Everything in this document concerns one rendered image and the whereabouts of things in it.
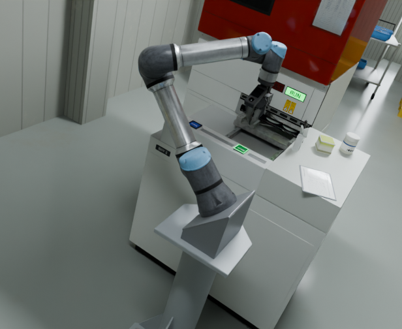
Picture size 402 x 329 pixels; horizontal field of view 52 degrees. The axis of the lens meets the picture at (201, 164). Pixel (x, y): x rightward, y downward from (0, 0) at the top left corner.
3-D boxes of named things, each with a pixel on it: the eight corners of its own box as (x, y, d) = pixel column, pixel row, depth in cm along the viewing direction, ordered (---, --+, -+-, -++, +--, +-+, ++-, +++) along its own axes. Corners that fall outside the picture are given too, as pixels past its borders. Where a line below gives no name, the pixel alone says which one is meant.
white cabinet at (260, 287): (183, 204, 301) (211, 104, 257) (302, 277, 269) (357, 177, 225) (124, 250, 251) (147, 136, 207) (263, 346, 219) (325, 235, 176)
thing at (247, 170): (170, 134, 214) (175, 110, 206) (263, 185, 195) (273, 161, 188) (159, 140, 206) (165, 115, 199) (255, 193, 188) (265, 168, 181)
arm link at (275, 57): (266, 38, 166) (286, 43, 168) (258, 63, 172) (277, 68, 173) (269, 44, 160) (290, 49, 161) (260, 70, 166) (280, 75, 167)
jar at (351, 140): (340, 145, 218) (348, 130, 213) (353, 151, 216) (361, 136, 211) (337, 150, 213) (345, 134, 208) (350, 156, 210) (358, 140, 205)
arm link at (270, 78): (275, 75, 165) (256, 67, 168) (271, 85, 168) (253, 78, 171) (281, 72, 171) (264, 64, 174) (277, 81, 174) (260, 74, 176)
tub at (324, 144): (314, 145, 211) (319, 133, 208) (327, 148, 212) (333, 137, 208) (316, 152, 205) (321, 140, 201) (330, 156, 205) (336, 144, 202)
